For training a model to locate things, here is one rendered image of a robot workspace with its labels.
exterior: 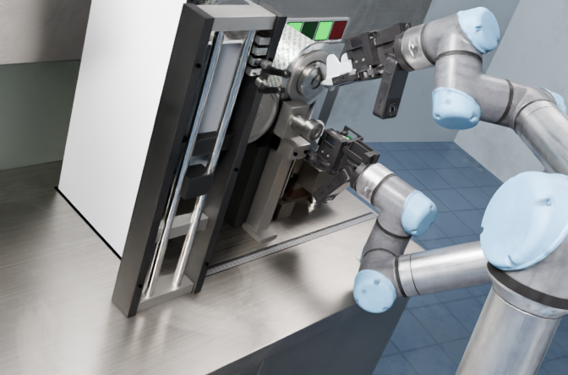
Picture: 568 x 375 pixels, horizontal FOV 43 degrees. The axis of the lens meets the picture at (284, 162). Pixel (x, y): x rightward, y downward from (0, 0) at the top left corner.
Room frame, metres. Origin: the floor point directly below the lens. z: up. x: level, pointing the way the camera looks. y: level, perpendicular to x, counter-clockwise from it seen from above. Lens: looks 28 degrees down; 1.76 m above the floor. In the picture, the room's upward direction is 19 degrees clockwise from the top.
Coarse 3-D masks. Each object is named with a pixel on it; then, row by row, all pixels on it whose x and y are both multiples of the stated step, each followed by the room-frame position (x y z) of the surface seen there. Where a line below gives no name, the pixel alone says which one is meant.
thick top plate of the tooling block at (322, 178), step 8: (304, 160) 1.43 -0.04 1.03; (304, 168) 1.42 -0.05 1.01; (312, 168) 1.41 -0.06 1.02; (304, 176) 1.42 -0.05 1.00; (312, 176) 1.41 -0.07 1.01; (320, 176) 1.41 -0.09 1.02; (328, 176) 1.43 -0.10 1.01; (304, 184) 1.41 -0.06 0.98; (312, 184) 1.40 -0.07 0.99; (320, 184) 1.42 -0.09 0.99; (312, 192) 1.40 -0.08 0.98
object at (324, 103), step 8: (336, 48) 2.26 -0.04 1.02; (344, 48) 2.25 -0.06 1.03; (336, 56) 2.26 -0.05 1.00; (336, 88) 2.28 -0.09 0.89; (320, 96) 2.26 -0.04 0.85; (328, 96) 2.26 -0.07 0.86; (320, 104) 2.25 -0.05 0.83; (328, 104) 2.27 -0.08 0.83; (320, 112) 2.25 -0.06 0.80; (328, 112) 2.29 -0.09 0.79; (320, 120) 2.26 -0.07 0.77
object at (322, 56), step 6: (312, 54) 1.32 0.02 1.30; (318, 54) 1.33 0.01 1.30; (324, 54) 1.35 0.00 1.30; (306, 60) 1.31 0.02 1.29; (312, 60) 1.32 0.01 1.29; (324, 60) 1.35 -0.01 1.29; (300, 66) 1.30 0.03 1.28; (294, 72) 1.29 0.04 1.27; (300, 72) 1.30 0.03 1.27; (294, 78) 1.30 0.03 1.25; (288, 84) 1.29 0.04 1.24; (294, 84) 1.30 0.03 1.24; (288, 90) 1.29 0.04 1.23; (294, 90) 1.31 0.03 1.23; (294, 96) 1.31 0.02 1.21; (300, 96) 1.33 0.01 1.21
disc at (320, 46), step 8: (304, 48) 1.31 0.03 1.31; (312, 48) 1.32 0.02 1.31; (320, 48) 1.34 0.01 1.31; (328, 48) 1.36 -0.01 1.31; (296, 56) 1.29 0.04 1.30; (304, 56) 1.31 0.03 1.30; (296, 64) 1.30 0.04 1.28; (288, 80) 1.29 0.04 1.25; (280, 96) 1.29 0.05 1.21; (288, 96) 1.30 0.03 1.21
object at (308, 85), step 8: (312, 64) 1.32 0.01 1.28; (320, 64) 1.33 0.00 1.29; (304, 72) 1.31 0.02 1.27; (312, 72) 1.31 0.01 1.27; (320, 72) 1.33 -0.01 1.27; (304, 80) 1.30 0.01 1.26; (312, 80) 1.32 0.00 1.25; (320, 80) 1.34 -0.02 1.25; (304, 88) 1.30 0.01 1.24; (312, 88) 1.33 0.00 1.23; (320, 88) 1.34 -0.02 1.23; (304, 96) 1.31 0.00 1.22; (312, 96) 1.33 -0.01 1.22
